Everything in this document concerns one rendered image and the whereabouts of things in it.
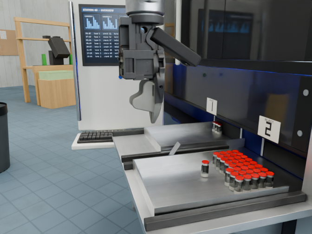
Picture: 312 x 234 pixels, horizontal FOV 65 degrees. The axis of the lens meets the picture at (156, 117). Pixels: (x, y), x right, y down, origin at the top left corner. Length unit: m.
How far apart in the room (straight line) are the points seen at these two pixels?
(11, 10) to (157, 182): 11.44
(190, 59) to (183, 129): 0.68
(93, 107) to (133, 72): 0.98
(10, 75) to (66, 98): 5.47
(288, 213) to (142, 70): 0.45
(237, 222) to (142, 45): 0.42
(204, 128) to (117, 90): 0.53
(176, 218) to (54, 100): 5.90
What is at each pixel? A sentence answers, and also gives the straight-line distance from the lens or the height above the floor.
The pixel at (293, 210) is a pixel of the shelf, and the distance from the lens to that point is 0.68.
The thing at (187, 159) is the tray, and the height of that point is 0.89.
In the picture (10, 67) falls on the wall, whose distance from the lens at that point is 11.69.
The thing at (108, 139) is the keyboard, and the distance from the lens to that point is 1.26.
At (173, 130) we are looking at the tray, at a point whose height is 0.89.
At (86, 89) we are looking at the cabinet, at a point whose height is 1.04.
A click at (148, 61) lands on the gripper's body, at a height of 1.21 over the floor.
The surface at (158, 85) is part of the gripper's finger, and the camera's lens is 0.47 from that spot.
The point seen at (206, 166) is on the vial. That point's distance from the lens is 0.73.
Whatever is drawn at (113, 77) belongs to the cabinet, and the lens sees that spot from 1.40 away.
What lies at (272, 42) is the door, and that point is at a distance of 0.78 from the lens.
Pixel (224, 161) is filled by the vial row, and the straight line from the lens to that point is 0.75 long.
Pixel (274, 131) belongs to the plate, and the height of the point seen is 1.02.
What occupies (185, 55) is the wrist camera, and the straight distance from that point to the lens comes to 0.52.
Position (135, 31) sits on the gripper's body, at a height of 1.27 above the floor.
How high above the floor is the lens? 1.22
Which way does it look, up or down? 14 degrees down
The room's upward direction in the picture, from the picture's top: straight up
